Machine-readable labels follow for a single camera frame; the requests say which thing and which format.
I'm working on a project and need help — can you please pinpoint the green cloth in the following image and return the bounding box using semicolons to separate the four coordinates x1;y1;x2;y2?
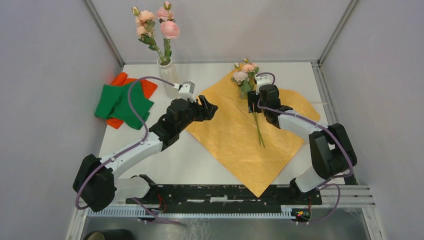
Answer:
94;82;154;130

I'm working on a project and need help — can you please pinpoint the orange cloth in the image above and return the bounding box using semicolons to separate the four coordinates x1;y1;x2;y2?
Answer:
106;72;158;129

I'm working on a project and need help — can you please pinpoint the white ribbed vase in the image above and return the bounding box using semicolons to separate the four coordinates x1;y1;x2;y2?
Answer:
156;58;180;99

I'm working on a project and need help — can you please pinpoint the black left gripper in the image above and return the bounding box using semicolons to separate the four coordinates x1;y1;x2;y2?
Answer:
177;94;218;133

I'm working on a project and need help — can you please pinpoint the cream printed ribbon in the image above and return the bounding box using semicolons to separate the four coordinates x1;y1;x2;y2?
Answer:
310;101;328;106

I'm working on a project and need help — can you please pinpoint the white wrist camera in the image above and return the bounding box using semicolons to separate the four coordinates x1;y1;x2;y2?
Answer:
255;75;272;95
173;81;196;103

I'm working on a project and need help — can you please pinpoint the pink artificial flower bouquet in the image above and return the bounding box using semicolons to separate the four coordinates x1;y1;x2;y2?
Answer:
231;57;266;149

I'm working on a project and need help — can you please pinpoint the single artificial flower stem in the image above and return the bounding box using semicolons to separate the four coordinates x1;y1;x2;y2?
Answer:
131;6;169;65

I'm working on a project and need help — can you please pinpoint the aluminium frame rail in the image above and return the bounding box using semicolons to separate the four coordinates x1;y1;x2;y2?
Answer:
75;184;377;208

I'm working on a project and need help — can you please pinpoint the white slotted cable duct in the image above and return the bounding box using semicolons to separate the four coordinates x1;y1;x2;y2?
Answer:
86;206;296;220

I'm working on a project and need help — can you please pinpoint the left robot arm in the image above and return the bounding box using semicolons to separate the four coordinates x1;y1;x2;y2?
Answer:
72;95;218;212

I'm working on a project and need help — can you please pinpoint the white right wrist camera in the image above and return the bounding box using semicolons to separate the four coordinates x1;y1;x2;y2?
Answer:
255;75;272;95

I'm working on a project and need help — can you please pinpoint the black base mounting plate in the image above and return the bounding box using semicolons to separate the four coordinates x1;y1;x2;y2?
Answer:
139;184;323;214

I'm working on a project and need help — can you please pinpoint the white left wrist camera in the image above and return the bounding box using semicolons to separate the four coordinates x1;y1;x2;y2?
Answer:
173;81;196;103

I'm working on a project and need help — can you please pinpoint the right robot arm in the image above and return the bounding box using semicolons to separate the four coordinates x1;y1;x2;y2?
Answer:
247;84;358;204

